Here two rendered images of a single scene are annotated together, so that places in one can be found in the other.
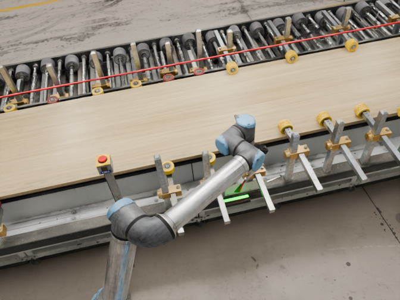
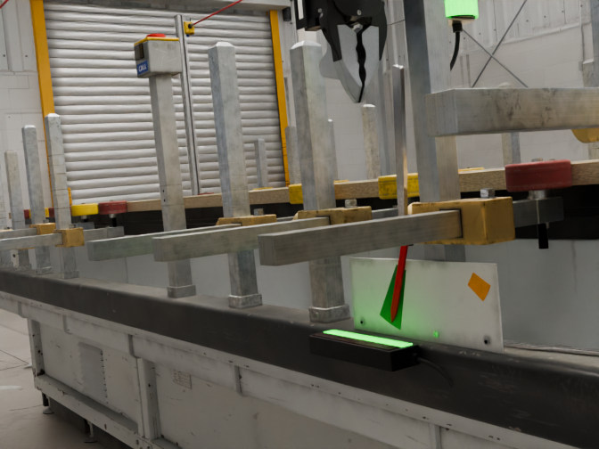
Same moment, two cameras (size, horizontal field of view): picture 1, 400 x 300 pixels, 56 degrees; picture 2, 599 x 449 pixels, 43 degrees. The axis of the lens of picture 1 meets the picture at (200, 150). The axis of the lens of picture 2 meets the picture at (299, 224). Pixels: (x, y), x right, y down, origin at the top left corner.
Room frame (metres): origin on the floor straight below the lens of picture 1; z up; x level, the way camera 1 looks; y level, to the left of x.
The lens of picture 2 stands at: (0.75, -1.02, 0.91)
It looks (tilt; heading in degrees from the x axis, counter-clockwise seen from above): 3 degrees down; 64
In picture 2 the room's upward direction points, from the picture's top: 5 degrees counter-clockwise
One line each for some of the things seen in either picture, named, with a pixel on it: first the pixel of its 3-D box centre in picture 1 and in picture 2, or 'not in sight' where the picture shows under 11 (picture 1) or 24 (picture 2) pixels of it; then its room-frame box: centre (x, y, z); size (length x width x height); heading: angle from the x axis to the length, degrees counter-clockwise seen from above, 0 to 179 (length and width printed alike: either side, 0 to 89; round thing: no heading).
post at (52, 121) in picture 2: not in sight; (61, 198); (1.10, 1.21, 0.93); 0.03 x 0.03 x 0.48; 8
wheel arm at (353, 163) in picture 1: (342, 146); not in sight; (1.35, -0.81, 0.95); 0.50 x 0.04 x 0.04; 8
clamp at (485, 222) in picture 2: (253, 172); (457, 221); (1.31, -0.30, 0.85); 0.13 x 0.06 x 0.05; 98
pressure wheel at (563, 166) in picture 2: not in sight; (540, 203); (1.45, -0.30, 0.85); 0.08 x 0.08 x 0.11
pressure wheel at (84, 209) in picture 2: not in sight; (86, 220); (1.20, 1.44, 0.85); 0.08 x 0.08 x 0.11
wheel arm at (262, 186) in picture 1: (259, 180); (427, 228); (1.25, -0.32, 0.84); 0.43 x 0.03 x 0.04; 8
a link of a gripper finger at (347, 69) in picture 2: not in sight; (335, 66); (1.21, -0.22, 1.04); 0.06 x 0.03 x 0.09; 98
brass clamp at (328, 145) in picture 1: (337, 143); not in sight; (1.38, -0.79, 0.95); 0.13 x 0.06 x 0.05; 98
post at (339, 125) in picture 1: (331, 149); not in sight; (1.38, -0.77, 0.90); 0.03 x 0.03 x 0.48; 8
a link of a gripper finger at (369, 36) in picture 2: not in sight; (356, 66); (1.24, -0.22, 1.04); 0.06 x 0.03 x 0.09; 98
